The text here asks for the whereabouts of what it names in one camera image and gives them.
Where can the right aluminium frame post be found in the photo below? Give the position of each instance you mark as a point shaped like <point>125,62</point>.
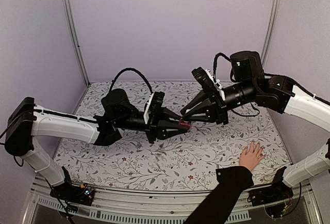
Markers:
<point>269,32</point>

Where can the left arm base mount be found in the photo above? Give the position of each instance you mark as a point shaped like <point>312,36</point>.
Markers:
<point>83,194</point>

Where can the floral patterned table mat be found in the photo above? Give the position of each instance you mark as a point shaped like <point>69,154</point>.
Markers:
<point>185,162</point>

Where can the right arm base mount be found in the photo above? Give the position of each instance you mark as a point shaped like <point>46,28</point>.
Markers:
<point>277,191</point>

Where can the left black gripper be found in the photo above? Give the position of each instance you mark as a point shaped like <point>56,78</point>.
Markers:
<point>153,129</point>

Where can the aluminium frame post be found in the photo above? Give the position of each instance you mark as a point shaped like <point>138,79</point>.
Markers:
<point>269,32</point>
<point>75,40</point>

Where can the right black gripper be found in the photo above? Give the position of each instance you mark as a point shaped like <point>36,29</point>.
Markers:
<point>216,104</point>

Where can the person's bare hand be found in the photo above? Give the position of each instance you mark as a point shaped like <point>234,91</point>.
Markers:
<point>251,156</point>

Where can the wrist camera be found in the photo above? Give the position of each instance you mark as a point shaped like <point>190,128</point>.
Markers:
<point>216,83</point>
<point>147,109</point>

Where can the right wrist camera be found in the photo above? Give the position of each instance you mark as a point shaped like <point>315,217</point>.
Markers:
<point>216,83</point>

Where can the front aluminium rail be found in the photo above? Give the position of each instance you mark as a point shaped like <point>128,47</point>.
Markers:
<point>136,206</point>

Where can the red nail polish bottle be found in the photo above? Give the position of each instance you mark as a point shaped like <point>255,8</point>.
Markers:
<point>185,124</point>

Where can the black sleeved forearm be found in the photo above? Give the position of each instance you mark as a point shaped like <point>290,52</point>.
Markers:
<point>218,205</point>

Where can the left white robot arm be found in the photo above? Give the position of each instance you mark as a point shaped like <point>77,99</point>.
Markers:
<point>29,121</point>

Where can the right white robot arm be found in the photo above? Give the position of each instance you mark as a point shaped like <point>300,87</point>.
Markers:
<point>251,84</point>

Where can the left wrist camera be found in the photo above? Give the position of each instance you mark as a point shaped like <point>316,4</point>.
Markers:
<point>147,109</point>

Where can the left aluminium frame post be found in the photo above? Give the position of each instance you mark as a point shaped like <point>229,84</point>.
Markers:
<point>75,40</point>

